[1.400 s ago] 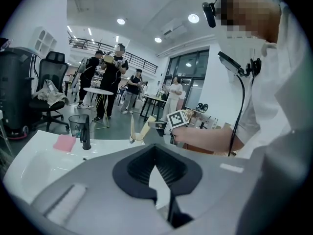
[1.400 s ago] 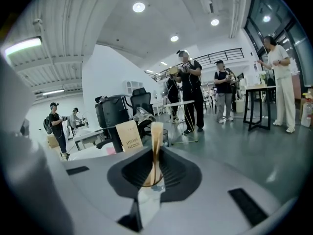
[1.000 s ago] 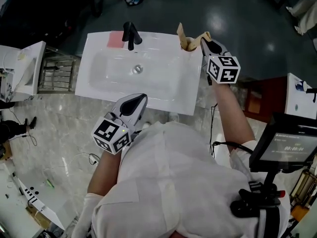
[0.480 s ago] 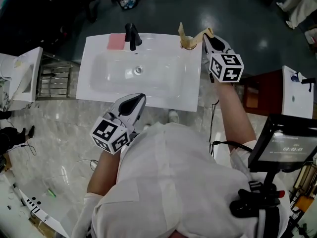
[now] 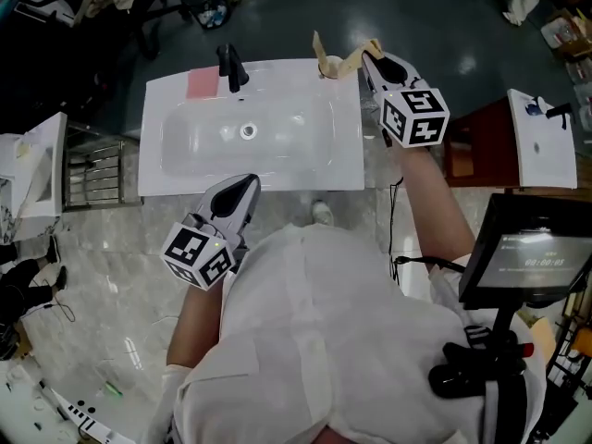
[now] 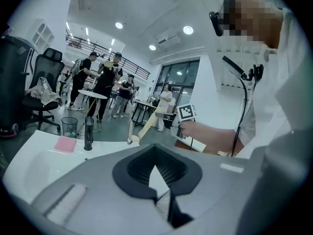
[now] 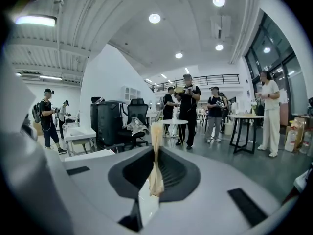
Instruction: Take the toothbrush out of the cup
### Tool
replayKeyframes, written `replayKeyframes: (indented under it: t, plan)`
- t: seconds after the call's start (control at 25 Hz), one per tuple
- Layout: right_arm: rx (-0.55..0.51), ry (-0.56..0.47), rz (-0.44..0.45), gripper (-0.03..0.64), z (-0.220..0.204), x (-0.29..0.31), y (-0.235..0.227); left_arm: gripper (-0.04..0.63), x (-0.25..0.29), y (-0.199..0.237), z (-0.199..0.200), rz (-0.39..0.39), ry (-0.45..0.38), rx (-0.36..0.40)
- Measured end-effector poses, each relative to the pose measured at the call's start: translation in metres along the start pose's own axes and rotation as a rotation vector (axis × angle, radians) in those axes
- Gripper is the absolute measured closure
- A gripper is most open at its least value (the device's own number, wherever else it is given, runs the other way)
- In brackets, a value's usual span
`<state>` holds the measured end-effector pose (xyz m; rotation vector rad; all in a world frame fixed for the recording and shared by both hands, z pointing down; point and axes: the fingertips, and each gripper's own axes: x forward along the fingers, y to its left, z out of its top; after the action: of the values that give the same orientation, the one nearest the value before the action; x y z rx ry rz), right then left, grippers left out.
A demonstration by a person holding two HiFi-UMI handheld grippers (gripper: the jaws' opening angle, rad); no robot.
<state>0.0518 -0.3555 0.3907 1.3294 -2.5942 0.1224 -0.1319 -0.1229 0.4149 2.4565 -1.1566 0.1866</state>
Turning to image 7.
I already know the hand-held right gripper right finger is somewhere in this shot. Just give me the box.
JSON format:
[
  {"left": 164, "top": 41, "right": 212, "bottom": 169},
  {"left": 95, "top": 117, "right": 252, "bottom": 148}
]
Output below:
[{"left": 146, "top": 146, "right": 282, "bottom": 235}]

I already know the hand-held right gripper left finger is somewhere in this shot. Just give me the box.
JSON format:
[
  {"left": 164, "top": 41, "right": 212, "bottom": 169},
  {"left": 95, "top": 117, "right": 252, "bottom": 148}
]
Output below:
[{"left": 64, "top": 146, "right": 157, "bottom": 235}]

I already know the beige bamboo toothbrush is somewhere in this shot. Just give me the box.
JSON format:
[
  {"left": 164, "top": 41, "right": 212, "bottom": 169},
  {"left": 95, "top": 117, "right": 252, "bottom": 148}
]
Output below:
[{"left": 148, "top": 122, "right": 165, "bottom": 197}]

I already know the white workbench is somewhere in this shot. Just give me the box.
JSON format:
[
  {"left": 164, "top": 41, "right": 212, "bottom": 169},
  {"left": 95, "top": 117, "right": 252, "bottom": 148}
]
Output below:
[{"left": 63, "top": 127, "right": 98, "bottom": 157}]

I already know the grey cloth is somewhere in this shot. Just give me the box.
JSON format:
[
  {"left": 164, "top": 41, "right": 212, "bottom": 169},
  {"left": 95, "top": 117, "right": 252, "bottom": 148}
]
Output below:
[{"left": 125, "top": 117, "right": 150, "bottom": 136}]

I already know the black legged white table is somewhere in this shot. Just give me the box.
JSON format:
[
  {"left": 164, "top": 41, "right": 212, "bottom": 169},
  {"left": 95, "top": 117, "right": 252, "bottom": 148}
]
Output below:
[{"left": 228, "top": 114, "right": 265, "bottom": 155}]

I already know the white round table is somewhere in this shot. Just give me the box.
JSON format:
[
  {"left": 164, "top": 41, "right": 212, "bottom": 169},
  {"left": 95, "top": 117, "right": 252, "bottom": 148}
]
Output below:
[{"left": 159, "top": 119, "right": 189, "bottom": 141}]

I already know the black office chair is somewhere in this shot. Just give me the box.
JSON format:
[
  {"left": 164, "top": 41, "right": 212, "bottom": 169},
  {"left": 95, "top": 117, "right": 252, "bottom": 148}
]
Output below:
[{"left": 116, "top": 98, "right": 150, "bottom": 152}]

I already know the white plastic canister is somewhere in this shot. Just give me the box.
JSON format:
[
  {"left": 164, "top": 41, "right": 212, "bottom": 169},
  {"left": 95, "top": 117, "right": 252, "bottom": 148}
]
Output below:
[{"left": 284, "top": 130, "right": 297, "bottom": 153}]

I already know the grey backpack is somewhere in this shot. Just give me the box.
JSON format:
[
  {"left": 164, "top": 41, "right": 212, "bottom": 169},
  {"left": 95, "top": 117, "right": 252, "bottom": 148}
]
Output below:
[{"left": 32, "top": 102, "right": 43, "bottom": 124}]

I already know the cardboard box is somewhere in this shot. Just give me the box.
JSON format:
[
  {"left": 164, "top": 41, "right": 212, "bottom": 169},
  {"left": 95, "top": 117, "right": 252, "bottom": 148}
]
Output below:
[{"left": 286, "top": 116, "right": 313, "bottom": 151}]

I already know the black mezzanine railing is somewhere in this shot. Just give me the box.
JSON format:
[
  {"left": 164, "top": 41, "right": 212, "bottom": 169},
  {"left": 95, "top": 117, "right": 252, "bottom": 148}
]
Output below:
[{"left": 144, "top": 73, "right": 240, "bottom": 93}]

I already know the long ceiling lamp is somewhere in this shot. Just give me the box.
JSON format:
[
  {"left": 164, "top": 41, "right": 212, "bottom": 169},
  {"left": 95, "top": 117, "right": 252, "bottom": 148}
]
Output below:
[
  {"left": 38, "top": 75, "right": 63, "bottom": 81},
  {"left": 14, "top": 14, "right": 57, "bottom": 27}
]

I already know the ceiling air vent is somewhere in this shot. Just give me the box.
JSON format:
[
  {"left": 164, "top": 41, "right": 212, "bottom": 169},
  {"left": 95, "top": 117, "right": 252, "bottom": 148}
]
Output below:
[{"left": 210, "top": 14, "right": 232, "bottom": 40}]

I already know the white wall cabinet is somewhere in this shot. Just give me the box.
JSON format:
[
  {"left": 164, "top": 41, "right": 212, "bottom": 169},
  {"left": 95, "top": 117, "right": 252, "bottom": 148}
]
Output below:
[{"left": 121, "top": 85, "right": 142, "bottom": 103}]

